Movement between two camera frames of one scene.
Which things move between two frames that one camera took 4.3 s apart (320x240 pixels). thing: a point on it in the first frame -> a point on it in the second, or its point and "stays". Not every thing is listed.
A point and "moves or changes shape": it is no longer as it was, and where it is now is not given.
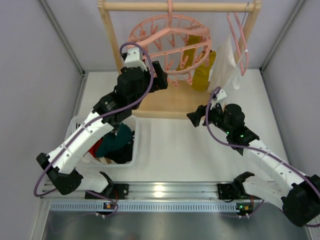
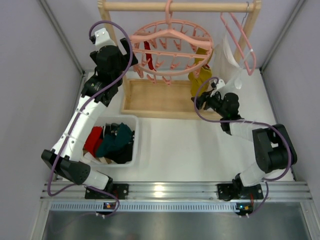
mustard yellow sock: x=201 y=80 moves or changes shape
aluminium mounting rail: x=69 y=197 stays
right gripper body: x=207 y=116 -> x=206 y=100
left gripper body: x=158 y=78 -> x=127 y=50
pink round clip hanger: x=173 y=45 moves or changes shape
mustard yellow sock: x=193 y=40 -> x=201 y=51
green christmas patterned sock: x=122 y=136 stays
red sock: x=94 y=150 moves or changes shape
